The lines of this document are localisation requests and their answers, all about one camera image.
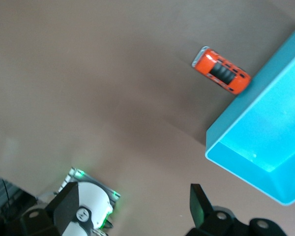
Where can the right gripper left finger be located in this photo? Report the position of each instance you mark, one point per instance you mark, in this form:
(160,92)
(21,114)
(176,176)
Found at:
(64,204)

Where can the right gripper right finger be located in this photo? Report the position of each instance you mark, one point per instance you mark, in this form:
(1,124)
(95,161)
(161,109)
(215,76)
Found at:
(201,211)

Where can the orange toy bus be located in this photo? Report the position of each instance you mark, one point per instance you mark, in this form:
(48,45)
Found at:
(221,70)

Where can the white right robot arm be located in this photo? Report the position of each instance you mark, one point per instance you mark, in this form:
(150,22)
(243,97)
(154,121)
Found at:
(96,199)

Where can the blue plastic box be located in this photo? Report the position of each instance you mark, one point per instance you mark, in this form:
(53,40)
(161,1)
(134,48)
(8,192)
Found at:
(260,137)

